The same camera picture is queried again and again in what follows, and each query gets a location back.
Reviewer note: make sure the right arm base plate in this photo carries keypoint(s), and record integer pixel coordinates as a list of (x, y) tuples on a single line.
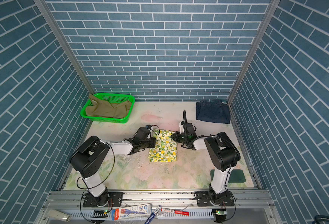
[(209, 198)]

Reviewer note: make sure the toothpaste box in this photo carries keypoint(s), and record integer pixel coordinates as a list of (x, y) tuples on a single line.
[(143, 210)]

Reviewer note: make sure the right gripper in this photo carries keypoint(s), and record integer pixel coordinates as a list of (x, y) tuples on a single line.
[(177, 138)]

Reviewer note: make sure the dark green pad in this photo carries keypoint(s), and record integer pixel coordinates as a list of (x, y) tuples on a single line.
[(232, 176)]

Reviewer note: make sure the dark blue denim skirt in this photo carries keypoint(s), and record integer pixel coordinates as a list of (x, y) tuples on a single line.
[(214, 111)]

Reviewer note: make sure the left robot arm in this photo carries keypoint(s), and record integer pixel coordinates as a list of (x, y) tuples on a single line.
[(88, 158)]

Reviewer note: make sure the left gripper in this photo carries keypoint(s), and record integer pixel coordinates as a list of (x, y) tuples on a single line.
[(152, 142)]

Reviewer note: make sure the yellow lemon print skirt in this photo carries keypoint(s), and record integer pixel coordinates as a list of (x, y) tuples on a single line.
[(165, 149)]

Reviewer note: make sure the blue marker pen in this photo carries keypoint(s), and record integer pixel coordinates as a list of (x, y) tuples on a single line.
[(153, 215)]

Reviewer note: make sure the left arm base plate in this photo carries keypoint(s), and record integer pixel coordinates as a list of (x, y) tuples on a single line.
[(106, 199)]

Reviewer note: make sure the aluminium rail frame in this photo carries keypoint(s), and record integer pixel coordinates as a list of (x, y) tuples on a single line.
[(252, 206)]

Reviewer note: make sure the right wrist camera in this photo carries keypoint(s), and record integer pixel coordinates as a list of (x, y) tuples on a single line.
[(181, 127)]

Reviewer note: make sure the red handled screwdriver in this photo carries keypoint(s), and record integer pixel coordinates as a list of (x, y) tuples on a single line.
[(184, 213)]

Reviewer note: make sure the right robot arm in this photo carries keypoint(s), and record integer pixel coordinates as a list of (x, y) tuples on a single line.
[(223, 154)]

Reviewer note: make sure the olive khaki skirt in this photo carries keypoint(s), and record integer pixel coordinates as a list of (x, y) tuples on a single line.
[(105, 109)]

